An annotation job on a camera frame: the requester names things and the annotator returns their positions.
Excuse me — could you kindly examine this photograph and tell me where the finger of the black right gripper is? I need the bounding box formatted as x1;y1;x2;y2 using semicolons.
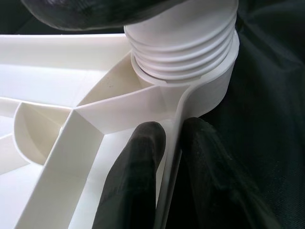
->
20;0;182;31

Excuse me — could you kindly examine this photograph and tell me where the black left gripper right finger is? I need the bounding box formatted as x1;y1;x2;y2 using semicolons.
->
164;116;263;229

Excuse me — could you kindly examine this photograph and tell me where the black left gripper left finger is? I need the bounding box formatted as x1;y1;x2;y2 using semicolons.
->
91;121;167;229

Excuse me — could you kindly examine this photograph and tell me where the white plastic table top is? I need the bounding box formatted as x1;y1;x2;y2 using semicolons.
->
0;33;240;229

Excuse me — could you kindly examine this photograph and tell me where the white plastic table leg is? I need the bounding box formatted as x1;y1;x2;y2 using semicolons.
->
123;0;239;84

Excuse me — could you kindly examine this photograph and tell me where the black table cloth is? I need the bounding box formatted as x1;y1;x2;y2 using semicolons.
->
0;0;305;229

